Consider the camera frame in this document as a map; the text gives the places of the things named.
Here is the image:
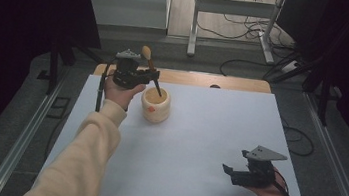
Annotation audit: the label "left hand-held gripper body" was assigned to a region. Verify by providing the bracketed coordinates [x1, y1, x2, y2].
[110, 48, 156, 93]

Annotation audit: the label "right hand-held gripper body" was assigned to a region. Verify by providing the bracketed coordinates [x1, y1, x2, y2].
[229, 142, 290, 193]

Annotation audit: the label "wooden spoon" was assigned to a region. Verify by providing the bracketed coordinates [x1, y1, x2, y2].
[136, 45, 169, 98]

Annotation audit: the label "cream ceramic cup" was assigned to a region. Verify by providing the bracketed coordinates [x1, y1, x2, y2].
[137, 84, 174, 125]

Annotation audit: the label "person's left hand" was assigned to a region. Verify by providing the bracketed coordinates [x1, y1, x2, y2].
[101, 74, 148, 114]

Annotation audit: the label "white table board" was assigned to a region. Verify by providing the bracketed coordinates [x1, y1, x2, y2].
[37, 66, 325, 196]

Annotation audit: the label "wooden table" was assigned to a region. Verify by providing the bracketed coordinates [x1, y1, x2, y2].
[93, 59, 273, 98]

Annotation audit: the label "grey cabinet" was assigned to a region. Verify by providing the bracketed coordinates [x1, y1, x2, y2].
[79, 0, 172, 35]

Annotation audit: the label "black tripod stand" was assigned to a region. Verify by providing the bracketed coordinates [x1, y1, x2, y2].
[295, 50, 348, 129]
[34, 34, 107, 102]

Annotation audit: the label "white power strip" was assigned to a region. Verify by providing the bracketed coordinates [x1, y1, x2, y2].
[280, 58, 303, 76]

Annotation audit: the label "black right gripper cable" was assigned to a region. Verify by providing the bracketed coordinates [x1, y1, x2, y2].
[269, 167, 298, 196]

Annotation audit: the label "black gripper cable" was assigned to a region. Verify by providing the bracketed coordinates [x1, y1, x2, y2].
[269, 167, 298, 196]
[94, 59, 119, 115]

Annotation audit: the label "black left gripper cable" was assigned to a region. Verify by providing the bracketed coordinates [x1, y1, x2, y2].
[94, 59, 119, 115]

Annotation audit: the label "looped black floor cable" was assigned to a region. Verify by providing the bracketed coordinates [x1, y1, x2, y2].
[276, 116, 319, 159]

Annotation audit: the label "tangled black floor cables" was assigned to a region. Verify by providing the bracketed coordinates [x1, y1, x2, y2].
[193, 0, 301, 60]

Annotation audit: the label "white metal desk frame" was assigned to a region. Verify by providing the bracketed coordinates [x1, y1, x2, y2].
[185, 0, 288, 68]

